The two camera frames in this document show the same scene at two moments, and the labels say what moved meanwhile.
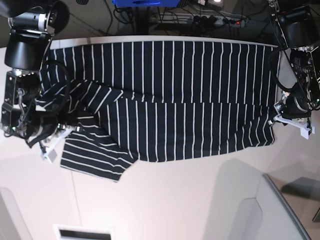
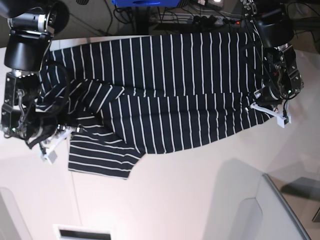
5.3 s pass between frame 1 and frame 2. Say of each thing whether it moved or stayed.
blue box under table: stayed
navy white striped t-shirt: moved
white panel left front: stayed
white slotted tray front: stayed
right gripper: moved
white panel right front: stayed
